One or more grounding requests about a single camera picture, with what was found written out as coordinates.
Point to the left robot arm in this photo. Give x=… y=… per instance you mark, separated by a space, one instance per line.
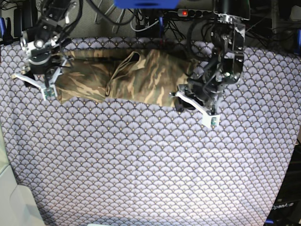
x=224 y=67

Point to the blue clamp edge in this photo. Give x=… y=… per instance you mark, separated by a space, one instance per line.
x=297 y=43
x=5 y=30

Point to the black OpenArm box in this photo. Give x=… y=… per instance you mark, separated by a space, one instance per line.
x=286 y=211

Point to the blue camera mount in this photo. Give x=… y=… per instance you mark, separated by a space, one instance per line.
x=147 y=4

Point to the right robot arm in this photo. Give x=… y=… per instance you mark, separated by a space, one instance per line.
x=43 y=45

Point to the purple fan-pattern table cloth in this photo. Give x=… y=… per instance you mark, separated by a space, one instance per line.
x=126 y=163

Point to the camouflage T-shirt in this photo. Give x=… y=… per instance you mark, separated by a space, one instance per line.
x=142 y=75

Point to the black power strip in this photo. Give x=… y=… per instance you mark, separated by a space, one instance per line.
x=192 y=13

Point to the blue clamp left edge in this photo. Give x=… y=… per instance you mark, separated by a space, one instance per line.
x=5 y=30

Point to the blue clamp right edge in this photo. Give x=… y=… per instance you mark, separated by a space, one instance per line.
x=297 y=43

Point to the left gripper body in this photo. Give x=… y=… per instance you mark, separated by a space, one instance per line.
x=201 y=96

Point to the light green cloth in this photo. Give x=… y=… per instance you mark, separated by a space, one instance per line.
x=17 y=204

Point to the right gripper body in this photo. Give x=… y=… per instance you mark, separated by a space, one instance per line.
x=45 y=82

